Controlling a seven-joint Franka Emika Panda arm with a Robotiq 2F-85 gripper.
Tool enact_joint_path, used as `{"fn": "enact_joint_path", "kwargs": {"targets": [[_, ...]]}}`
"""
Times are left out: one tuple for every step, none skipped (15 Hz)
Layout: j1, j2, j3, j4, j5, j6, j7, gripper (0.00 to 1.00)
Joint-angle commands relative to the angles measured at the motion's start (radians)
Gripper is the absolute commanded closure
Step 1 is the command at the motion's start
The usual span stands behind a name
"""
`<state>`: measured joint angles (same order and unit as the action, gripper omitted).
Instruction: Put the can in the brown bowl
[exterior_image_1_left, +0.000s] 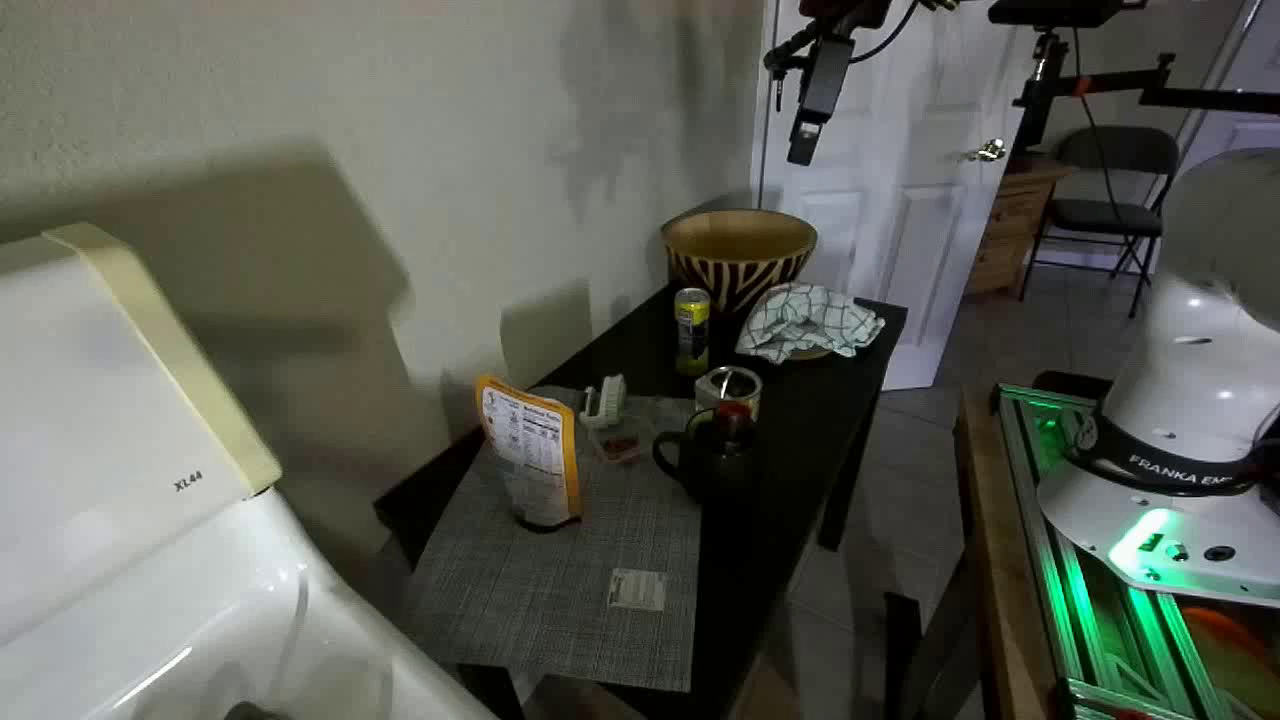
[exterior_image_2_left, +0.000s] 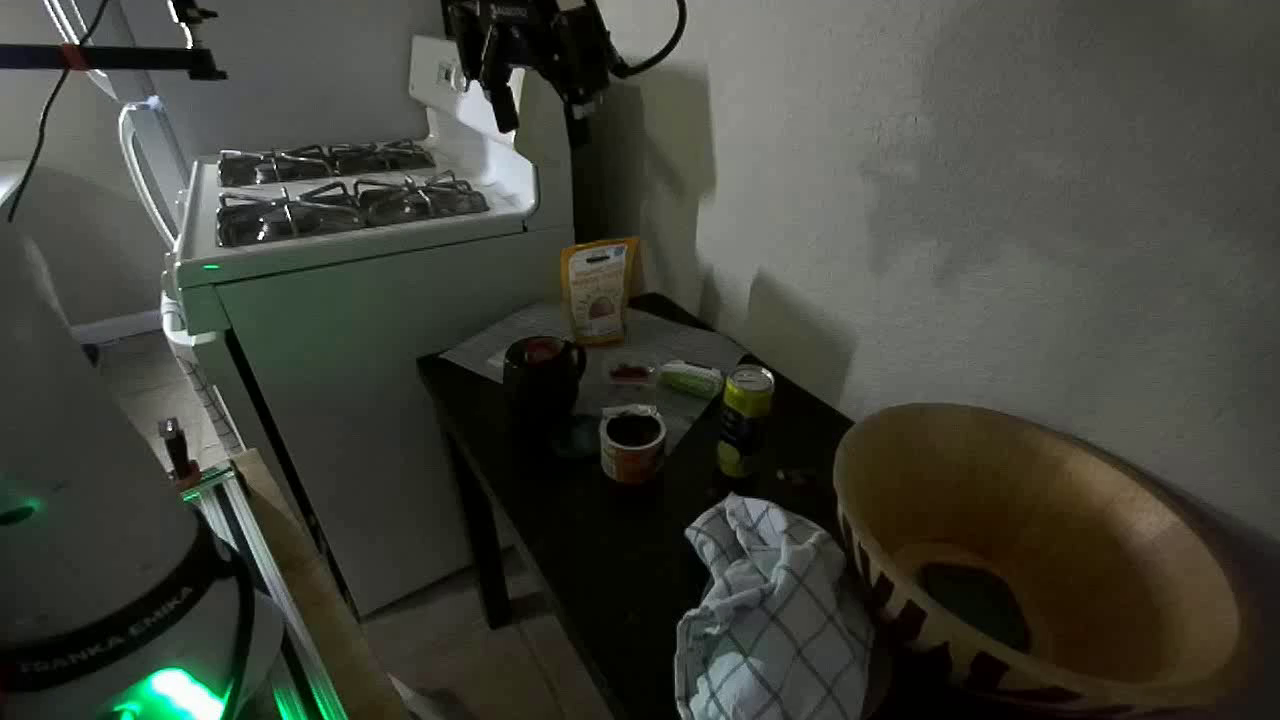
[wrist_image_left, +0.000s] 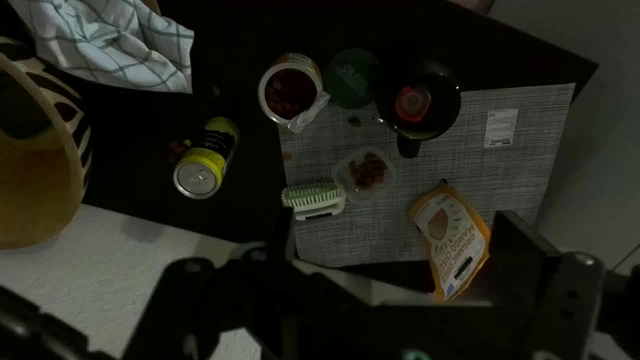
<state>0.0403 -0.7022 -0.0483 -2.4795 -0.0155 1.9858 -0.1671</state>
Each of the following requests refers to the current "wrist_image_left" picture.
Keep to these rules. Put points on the black mug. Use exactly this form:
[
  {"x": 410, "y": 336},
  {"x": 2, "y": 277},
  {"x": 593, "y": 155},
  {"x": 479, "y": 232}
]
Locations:
[{"x": 420, "y": 106}]

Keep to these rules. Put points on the green round lid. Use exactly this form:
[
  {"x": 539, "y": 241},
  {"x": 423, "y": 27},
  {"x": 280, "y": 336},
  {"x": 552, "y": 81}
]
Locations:
[{"x": 350, "y": 79}]

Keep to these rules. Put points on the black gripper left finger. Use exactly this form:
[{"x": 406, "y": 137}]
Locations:
[{"x": 200, "y": 300}]

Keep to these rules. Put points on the brown striped bowl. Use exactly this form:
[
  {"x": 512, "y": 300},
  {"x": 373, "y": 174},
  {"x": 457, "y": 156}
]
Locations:
[{"x": 37, "y": 172}]

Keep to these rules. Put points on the yellow and black can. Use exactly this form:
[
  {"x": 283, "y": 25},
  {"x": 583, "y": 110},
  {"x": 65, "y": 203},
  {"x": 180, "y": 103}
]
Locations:
[{"x": 203, "y": 161}]

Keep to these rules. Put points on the black table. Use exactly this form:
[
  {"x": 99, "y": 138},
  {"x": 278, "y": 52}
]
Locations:
[{"x": 232, "y": 40}]

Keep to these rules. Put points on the grey woven placemat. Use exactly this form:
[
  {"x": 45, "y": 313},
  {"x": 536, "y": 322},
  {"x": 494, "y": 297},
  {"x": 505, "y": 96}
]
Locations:
[{"x": 506, "y": 172}]

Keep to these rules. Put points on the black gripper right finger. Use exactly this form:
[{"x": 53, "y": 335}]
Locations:
[{"x": 540, "y": 281}]

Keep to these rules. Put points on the white label on placemat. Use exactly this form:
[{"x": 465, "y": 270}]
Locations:
[{"x": 500, "y": 126}]

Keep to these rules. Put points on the white checkered cloth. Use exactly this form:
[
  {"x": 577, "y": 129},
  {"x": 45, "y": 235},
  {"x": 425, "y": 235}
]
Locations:
[{"x": 113, "y": 40}]

